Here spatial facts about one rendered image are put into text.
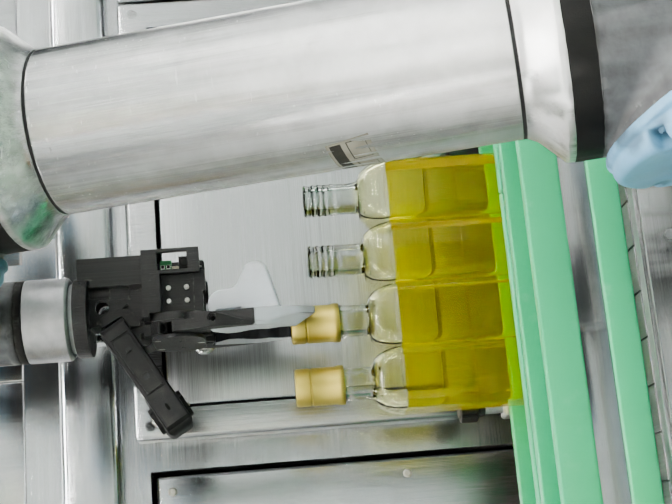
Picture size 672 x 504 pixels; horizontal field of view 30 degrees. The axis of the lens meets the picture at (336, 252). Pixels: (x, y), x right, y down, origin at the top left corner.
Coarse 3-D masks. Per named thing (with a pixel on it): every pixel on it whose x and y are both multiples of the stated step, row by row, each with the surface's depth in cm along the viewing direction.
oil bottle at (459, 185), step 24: (384, 168) 115; (408, 168) 115; (432, 168) 115; (456, 168) 115; (480, 168) 115; (360, 192) 115; (384, 192) 114; (408, 192) 114; (432, 192) 114; (456, 192) 114; (480, 192) 115; (360, 216) 116; (384, 216) 114; (408, 216) 114; (432, 216) 115
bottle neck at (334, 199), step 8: (336, 184) 117; (344, 184) 116; (352, 184) 116; (304, 192) 115; (312, 192) 115; (320, 192) 116; (328, 192) 116; (336, 192) 116; (344, 192) 116; (352, 192) 116; (304, 200) 115; (312, 200) 115; (320, 200) 115; (328, 200) 115; (336, 200) 115; (344, 200) 115; (352, 200) 115; (304, 208) 115; (312, 208) 115; (320, 208) 115; (328, 208) 116; (336, 208) 116; (344, 208) 116; (352, 208) 116; (304, 216) 117; (312, 216) 117; (320, 216) 116
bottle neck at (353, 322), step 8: (344, 312) 113; (352, 312) 113; (360, 312) 113; (344, 320) 112; (352, 320) 112; (360, 320) 112; (344, 328) 112; (352, 328) 113; (360, 328) 113; (344, 336) 113; (352, 336) 114
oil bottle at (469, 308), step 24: (384, 288) 112; (408, 288) 112; (432, 288) 112; (456, 288) 112; (480, 288) 112; (504, 288) 112; (384, 312) 111; (408, 312) 111; (432, 312) 111; (456, 312) 112; (480, 312) 112; (504, 312) 112; (384, 336) 111; (408, 336) 111; (432, 336) 111; (456, 336) 111; (480, 336) 112; (504, 336) 112
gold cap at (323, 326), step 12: (324, 312) 112; (336, 312) 112; (300, 324) 112; (312, 324) 112; (324, 324) 112; (336, 324) 112; (300, 336) 112; (312, 336) 112; (324, 336) 112; (336, 336) 112
